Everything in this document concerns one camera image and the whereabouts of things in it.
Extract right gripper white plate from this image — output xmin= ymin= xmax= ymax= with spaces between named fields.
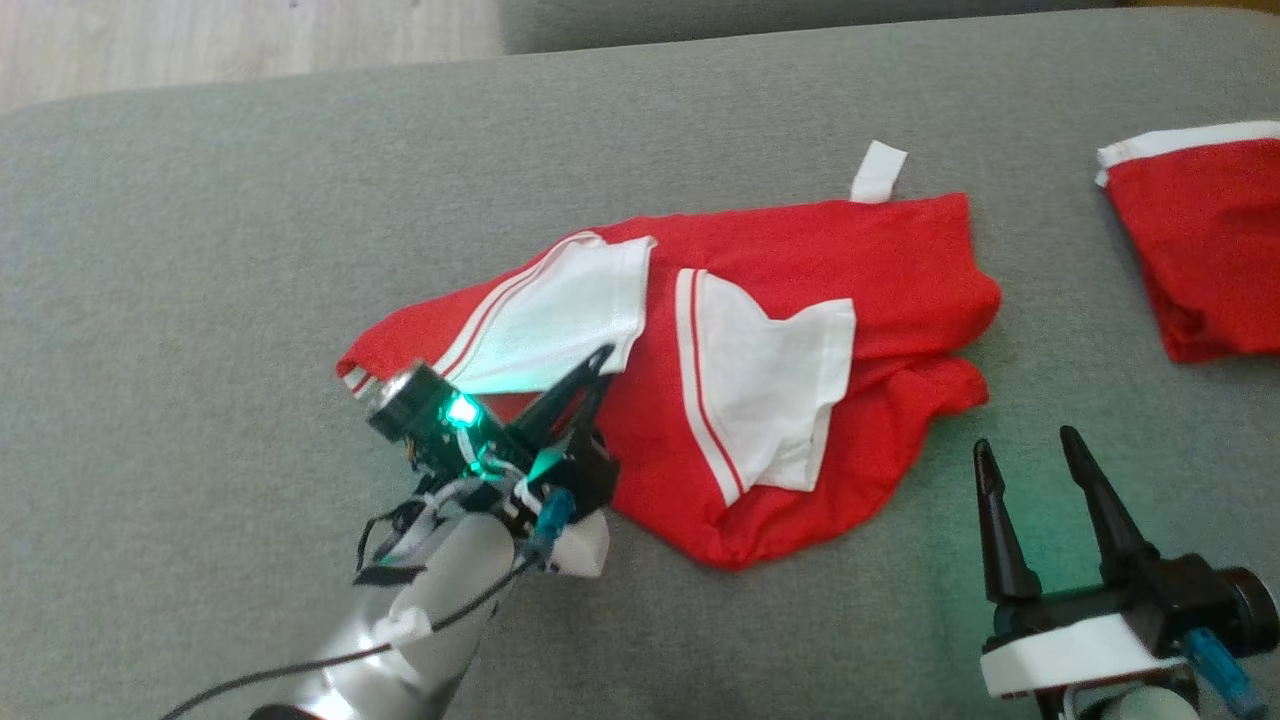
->
xmin=973 ymin=425 xmax=1191 ymax=699

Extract red jersey number 23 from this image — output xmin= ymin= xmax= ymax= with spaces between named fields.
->
xmin=337 ymin=140 xmax=1003 ymax=573

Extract small grey sofa cushion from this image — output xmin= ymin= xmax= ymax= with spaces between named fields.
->
xmin=498 ymin=0 xmax=1131 ymax=56

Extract red shorts with white stripe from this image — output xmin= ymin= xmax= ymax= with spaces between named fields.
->
xmin=1095 ymin=120 xmax=1280 ymax=364

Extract right cable with teal plug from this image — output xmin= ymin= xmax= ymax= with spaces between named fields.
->
xmin=1183 ymin=628 xmax=1269 ymax=719

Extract large grey sofa seat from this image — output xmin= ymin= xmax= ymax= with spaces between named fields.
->
xmin=0 ymin=5 xmax=1280 ymax=720

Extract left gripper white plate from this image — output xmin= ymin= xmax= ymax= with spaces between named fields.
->
xmin=480 ymin=347 xmax=621 ymax=579

